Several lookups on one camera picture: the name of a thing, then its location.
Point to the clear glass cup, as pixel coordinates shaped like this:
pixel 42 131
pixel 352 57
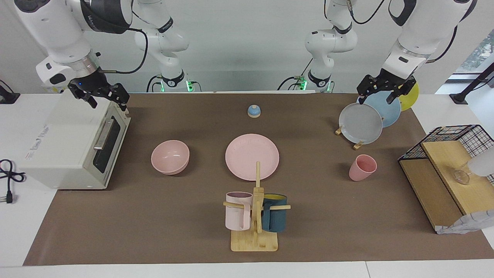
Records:
pixel 462 177

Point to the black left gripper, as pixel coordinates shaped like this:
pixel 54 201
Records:
pixel 386 83

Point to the small blue lid wooden knob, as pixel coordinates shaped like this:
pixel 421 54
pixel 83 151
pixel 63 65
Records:
pixel 254 112

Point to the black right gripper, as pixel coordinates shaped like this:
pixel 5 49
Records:
pixel 96 87

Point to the black camera stand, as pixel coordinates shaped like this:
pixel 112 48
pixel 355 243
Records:
pixel 472 85

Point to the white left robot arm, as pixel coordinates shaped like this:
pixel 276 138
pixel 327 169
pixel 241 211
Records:
pixel 424 27

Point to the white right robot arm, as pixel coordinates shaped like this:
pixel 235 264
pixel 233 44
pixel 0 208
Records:
pixel 58 34

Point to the brown table mat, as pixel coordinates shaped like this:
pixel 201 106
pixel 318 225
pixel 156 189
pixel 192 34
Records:
pixel 173 216

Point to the white toaster oven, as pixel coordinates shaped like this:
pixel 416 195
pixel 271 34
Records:
pixel 65 139

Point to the white translucent plastic object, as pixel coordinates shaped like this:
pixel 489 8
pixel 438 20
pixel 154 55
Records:
pixel 482 164

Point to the wooden mug tree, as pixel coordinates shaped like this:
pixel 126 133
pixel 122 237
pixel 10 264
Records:
pixel 254 241

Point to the pink mug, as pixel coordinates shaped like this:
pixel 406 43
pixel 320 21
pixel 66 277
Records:
pixel 237 214

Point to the dark blue mug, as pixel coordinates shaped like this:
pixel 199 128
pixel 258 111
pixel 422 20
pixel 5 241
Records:
pixel 274 218

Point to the black clamp mount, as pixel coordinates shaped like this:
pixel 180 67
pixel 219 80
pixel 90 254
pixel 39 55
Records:
pixel 7 97

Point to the wooden plate rack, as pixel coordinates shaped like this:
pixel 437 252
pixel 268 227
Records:
pixel 358 146

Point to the pink plate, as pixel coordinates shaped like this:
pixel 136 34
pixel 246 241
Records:
pixel 247 154

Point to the yellow plate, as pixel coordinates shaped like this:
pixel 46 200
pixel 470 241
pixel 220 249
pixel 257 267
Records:
pixel 411 98

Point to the pink bowl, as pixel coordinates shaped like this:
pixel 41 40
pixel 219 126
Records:
pixel 170 156

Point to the light blue plate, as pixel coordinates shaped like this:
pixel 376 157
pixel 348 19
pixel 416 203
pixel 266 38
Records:
pixel 388 112

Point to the white power strip box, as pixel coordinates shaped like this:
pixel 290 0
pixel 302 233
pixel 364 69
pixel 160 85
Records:
pixel 56 89

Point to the grey plate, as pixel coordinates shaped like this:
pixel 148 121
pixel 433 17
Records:
pixel 361 123

